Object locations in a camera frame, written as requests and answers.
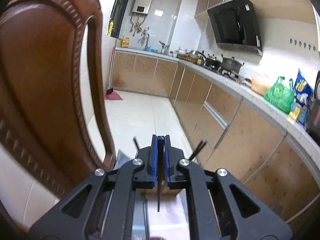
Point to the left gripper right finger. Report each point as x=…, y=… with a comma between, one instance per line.
x=179, y=172

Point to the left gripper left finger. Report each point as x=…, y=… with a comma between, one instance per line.
x=146, y=177

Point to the kitchen counter cabinets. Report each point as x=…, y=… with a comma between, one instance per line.
x=253, y=140

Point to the grey striped table cloth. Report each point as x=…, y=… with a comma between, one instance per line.
x=121, y=159

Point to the pink dustpan with broom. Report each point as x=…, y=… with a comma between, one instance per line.
x=110, y=93

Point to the black wok pan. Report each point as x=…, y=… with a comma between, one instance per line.
x=210, y=62

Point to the dark cooking pot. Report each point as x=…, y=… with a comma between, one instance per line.
x=231, y=64

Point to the carved wooden chair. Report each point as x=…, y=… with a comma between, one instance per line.
x=54, y=128

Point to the green plastic bag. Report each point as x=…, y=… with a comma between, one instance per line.
x=280, y=95

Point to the yellow box on counter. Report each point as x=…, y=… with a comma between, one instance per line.
x=125, y=42

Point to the yellow bottle on sill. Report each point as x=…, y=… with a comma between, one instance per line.
x=110, y=28

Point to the blue snack bag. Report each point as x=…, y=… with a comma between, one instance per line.
x=303, y=98

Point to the black range hood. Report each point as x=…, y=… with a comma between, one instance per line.
x=235, y=27

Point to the white water heater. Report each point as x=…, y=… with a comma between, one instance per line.
x=141, y=7

